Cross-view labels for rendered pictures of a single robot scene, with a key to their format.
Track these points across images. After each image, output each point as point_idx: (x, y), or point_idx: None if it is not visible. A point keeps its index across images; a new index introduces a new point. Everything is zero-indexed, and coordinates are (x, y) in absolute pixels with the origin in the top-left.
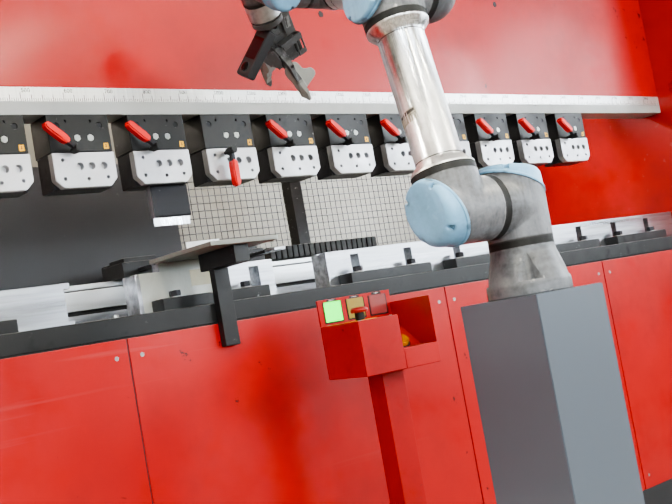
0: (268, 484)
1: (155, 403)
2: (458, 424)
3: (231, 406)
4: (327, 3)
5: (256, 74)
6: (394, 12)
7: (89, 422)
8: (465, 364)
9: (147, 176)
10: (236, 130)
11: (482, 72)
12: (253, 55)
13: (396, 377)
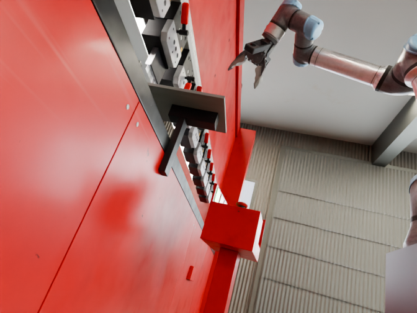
0: (117, 299)
1: (118, 172)
2: (170, 296)
3: (139, 217)
4: (313, 54)
5: (254, 53)
6: None
7: (76, 136)
8: (183, 263)
9: (169, 39)
10: (190, 75)
11: (215, 148)
12: (259, 45)
13: (238, 259)
